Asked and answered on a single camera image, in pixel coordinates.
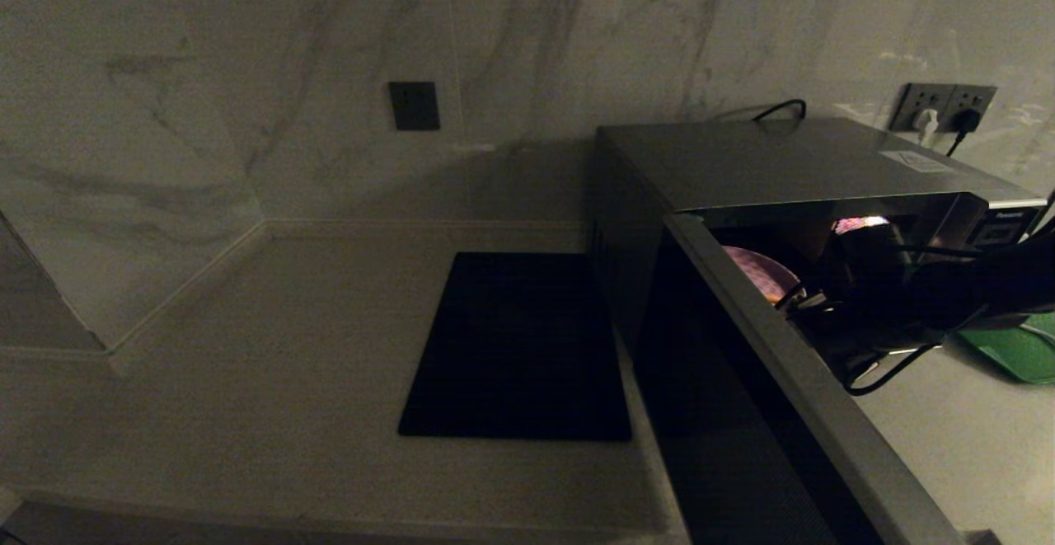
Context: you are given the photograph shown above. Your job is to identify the green plastic tray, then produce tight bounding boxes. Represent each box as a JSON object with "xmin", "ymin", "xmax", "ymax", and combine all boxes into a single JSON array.
[{"xmin": 956, "ymin": 312, "xmax": 1055, "ymax": 384}]

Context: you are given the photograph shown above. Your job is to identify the white label sticker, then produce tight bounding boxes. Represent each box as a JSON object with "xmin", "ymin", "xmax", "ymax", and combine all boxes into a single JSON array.
[{"xmin": 876, "ymin": 150, "xmax": 950, "ymax": 174}]

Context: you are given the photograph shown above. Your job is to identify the dark glass microwave door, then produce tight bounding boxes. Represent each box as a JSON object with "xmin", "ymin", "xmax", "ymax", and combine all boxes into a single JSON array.
[{"xmin": 639, "ymin": 214, "xmax": 965, "ymax": 545}]

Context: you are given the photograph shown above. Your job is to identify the black induction cooktop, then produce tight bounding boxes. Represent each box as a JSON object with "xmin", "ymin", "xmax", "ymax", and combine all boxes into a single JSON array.
[{"xmin": 398, "ymin": 252, "xmax": 633, "ymax": 442}]

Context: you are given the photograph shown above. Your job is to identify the black power cable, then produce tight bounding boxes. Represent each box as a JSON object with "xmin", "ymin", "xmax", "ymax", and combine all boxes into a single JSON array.
[{"xmin": 752, "ymin": 99, "xmax": 968, "ymax": 158}]

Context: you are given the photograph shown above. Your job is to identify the silver microwave oven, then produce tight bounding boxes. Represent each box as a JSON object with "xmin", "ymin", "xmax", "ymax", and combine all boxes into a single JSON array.
[{"xmin": 587, "ymin": 119, "xmax": 1048, "ymax": 356}]

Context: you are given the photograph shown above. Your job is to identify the purple plate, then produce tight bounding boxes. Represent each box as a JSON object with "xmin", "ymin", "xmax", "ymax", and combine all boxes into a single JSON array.
[{"xmin": 724, "ymin": 246, "xmax": 800, "ymax": 305}]

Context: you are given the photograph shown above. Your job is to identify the dark double wall socket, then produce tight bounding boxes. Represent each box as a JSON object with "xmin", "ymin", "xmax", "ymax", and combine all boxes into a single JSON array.
[{"xmin": 889, "ymin": 82, "xmax": 998, "ymax": 134}]

